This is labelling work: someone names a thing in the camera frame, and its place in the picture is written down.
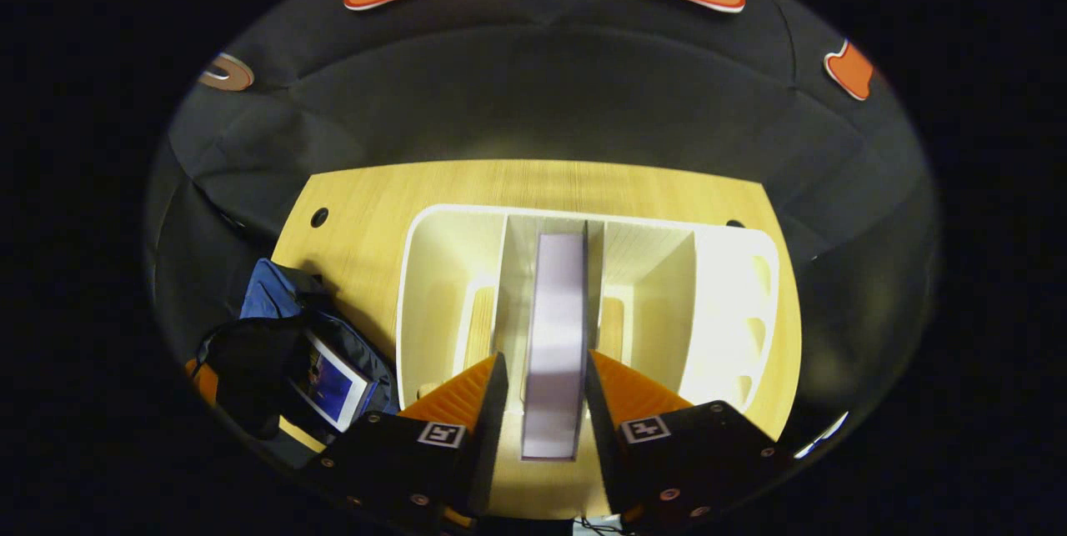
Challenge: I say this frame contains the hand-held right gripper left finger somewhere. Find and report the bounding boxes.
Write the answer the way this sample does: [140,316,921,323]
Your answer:
[313,353,509,530]

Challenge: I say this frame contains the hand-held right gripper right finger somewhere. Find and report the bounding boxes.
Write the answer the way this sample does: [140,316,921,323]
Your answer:
[584,350,789,530]

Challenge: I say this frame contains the pale lilac book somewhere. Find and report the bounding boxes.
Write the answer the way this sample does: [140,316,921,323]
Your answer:
[521,232,590,462]

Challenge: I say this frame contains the blue schoolbag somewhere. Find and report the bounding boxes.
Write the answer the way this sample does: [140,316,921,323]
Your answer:
[196,258,401,445]

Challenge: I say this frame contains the blue picture cover book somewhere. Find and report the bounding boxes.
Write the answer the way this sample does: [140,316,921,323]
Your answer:
[292,329,376,433]

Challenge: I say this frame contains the white bookshelf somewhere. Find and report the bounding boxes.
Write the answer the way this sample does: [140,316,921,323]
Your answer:
[396,203,782,445]

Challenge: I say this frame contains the black backdrop cloth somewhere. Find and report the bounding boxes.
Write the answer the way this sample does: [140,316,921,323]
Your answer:
[146,0,943,453]

